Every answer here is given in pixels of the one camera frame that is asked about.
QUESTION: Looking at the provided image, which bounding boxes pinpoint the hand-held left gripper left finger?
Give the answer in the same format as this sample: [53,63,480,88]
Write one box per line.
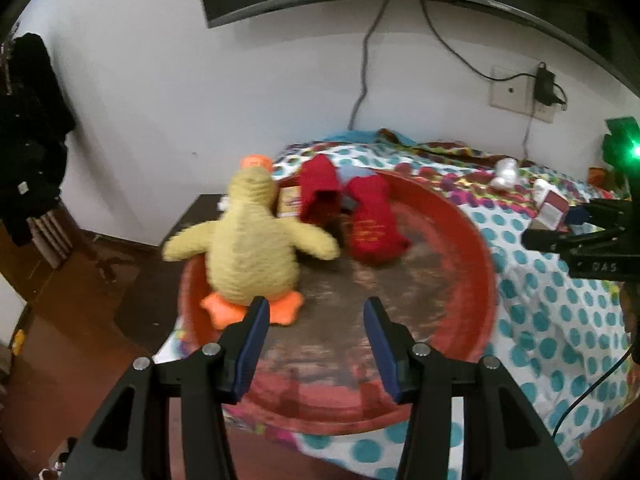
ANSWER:
[60,296,271,480]

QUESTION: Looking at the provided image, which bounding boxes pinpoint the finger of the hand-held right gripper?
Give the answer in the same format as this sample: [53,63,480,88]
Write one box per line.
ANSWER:
[565,199,628,228]
[521,226,631,257]

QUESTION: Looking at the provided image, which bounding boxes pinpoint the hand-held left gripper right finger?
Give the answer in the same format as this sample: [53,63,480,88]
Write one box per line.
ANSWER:
[363,297,573,480]

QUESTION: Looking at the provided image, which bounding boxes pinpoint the round red tray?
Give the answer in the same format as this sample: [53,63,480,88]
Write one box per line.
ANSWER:
[177,169,501,436]

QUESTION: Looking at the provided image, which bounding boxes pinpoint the yellow crocheted duck toy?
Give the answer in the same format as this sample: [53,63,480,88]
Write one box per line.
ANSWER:
[162,155,341,331]

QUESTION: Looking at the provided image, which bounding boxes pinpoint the red sock with gold print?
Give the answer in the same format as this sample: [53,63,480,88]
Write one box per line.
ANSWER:
[345,175,412,267]

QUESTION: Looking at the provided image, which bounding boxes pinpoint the yellow printed packet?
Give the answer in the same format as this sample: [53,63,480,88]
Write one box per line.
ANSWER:
[276,186,303,220]

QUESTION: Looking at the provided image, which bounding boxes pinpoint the plain red sock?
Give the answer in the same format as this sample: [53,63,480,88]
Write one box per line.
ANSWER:
[298,155,343,228]

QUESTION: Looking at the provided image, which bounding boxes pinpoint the blue cloth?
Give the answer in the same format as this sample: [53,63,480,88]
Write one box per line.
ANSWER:
[337,167,376,183]

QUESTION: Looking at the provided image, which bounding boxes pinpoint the red box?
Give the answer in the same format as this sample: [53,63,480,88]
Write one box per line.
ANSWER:
[532,191,571,231]

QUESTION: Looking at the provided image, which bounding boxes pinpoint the orange snack packet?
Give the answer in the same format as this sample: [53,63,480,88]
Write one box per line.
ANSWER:
[586,165,615,187]

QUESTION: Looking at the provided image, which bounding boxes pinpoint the polka dot tablecloth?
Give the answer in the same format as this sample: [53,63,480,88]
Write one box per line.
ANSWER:
[152,130,636,480]

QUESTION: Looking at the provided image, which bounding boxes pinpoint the white plastic wrapper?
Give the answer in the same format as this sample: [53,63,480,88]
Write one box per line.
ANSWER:
[490,157,521,191]

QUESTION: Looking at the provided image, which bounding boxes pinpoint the ribbed radiator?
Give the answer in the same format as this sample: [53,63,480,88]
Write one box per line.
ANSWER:
[27,205,73,268]

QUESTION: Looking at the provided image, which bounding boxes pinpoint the hanging black clothes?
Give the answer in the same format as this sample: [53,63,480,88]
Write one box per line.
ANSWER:
[0,32,76,247]

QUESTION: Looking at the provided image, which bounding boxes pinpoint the thin black charger cable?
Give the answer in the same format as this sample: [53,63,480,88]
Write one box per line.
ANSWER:
[520,110,535,161]

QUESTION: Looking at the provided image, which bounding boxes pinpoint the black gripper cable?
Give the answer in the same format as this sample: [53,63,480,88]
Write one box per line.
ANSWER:
[550,337,640,436]

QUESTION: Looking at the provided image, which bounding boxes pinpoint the beige wall socket plate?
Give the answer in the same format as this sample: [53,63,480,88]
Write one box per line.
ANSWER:
[489,65,538,113]

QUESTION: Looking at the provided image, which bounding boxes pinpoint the black television cable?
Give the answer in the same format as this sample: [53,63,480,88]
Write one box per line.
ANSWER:
[420,0,541,83]

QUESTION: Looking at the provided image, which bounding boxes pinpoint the hanging wall cable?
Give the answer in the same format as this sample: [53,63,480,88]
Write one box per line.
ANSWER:
[347,0,391,133]

